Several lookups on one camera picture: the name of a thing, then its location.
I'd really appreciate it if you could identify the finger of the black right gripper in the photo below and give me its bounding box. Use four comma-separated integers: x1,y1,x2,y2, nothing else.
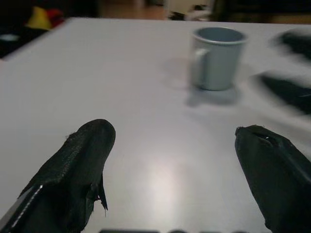
271,28,311,62
252,71,311,115

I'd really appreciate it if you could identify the pale blue mug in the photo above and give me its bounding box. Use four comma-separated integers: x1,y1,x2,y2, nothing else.
190,27,248,91

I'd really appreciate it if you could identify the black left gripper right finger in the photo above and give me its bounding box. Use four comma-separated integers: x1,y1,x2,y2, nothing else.
234,124,311,233

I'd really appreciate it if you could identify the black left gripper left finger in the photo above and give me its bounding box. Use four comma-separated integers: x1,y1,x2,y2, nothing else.
0,118,116,233

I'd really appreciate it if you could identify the yellow soft toy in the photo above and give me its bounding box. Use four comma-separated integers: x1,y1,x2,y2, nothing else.
25,6,53,31

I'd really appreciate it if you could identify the red soft toy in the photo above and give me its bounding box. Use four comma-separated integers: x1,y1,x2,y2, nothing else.
47,9,65,28

